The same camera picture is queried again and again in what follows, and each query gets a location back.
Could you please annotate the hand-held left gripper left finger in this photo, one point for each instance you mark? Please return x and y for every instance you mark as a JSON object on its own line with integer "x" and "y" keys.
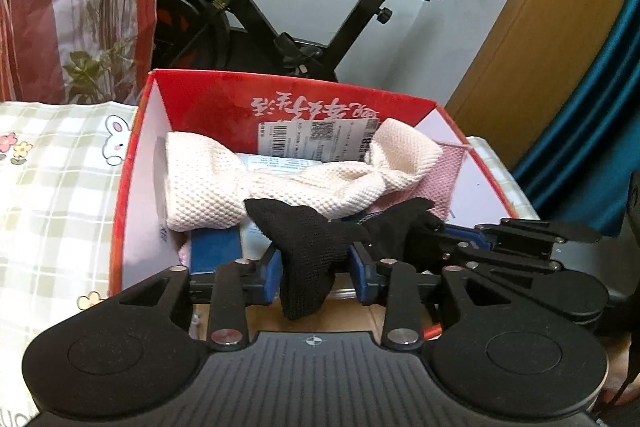
{"x": 272, "y": 274}

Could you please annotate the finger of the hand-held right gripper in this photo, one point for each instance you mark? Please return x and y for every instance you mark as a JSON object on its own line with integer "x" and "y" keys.
{"x": 530, "y": 232}
{"x": 500, "y": 263}

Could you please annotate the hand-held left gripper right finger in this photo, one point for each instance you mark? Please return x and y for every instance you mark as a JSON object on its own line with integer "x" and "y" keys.
{"x": 360, "y": 274}

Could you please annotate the black sock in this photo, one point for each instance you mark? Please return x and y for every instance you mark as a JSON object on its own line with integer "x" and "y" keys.
{"x": 305, "y": 247}

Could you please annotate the blue and white packet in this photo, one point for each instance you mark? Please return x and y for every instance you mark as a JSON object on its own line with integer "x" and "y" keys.
{"x": 215, "y": 252}

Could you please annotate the cream mesh cloth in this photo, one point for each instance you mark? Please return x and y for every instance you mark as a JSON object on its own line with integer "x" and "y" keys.
{"x": 210, "y": 187}

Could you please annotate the red cardboard box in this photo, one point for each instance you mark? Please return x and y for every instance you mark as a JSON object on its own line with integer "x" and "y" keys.
{"x": 210, "y": 102}

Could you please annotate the pink mesh cloth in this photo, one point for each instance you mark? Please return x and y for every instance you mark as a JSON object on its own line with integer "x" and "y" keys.
{"x": 442, "y": 177}

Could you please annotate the teal curtain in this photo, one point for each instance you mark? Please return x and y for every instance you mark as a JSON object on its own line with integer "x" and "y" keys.
{"x": 590, "y": 132}

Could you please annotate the wooden door panel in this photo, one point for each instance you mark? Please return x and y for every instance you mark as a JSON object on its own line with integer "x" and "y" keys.
{"x": 540, "y": 32}

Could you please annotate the checked bunny tablecloth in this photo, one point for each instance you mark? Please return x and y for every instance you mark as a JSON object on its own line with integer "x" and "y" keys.
{"x": 50, "y": 187}

